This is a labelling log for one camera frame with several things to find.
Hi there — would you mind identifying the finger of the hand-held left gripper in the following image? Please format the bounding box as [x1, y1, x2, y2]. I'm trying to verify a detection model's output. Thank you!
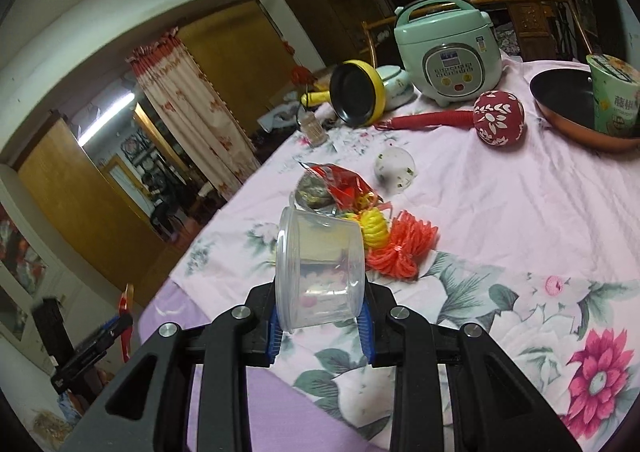
[95, 315, 133, 340]

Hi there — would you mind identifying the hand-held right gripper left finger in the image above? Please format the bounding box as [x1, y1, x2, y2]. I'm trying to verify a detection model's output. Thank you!
[60, 282, 283, 452]

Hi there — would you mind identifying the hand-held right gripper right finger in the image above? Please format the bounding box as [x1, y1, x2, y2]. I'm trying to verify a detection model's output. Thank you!
[357, 279, 583, 452]

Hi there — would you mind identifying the clear plastic container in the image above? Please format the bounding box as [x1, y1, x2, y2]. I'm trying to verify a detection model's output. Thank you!
[274, 206, 368, 333]

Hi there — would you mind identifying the black box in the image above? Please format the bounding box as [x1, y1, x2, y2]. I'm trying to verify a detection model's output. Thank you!
[31, 299, 66, 373]

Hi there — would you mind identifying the purple patterned blanket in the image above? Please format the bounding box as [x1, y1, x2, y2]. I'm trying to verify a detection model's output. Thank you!
[137, 282, 401, 452]

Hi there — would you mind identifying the yellow mesh scrubber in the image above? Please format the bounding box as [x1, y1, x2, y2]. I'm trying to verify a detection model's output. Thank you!
[345, 209, 391, 250]

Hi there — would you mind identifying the framed red painting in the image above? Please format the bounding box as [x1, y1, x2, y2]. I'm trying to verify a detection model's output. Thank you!
[0, 202, 51, 343]

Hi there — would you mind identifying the red plastic wrapper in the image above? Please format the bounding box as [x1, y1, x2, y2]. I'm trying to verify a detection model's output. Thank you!
[299, 162, 383, 220]

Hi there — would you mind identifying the crumpled clear wrapper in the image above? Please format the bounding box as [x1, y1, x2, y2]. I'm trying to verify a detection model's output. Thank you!
[294, 171, 336, 210]

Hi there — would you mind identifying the pink floral bedsheet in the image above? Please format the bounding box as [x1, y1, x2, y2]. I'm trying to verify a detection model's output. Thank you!
[167, 57, 640, 452]

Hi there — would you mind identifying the clear toothpick jar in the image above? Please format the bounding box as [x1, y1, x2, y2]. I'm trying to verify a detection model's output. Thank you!
[298, 110, 326, 147]

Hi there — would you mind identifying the fluorescent tube light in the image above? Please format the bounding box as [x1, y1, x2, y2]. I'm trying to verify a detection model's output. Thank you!
[77, 90, 136, 145]

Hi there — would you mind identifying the white plastic bag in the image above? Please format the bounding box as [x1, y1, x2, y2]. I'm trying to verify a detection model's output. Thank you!
[257, 102, 301, 133]

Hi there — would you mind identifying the floral cream curtain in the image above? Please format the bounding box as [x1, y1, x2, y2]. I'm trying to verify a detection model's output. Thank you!
[126, 27, 261, 200]

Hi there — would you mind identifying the yellow frying pan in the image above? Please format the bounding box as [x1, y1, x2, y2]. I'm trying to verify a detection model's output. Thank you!
[300, 60, 387, 128]

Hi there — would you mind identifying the white ceramic lidded pot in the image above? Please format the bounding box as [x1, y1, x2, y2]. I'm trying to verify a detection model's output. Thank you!
[375, 65, 416, 109]

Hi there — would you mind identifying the red floral massage hammer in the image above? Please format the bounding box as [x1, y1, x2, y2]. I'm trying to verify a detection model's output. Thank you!
[375, 90, 526, 147]

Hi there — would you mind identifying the mint green rice cooker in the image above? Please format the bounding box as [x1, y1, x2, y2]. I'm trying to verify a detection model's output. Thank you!
[393, 0, 502, 108]

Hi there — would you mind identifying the copper frying pan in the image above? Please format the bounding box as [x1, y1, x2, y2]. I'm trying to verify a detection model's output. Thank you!
[530, 70, 640, 153]

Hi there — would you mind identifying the green instant noodle cup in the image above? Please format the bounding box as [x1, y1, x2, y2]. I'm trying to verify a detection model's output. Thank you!
[586, 54, 640, 138]

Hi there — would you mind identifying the wooden desk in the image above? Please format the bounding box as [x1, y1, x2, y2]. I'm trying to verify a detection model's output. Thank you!
[505, 0, 558, 60]

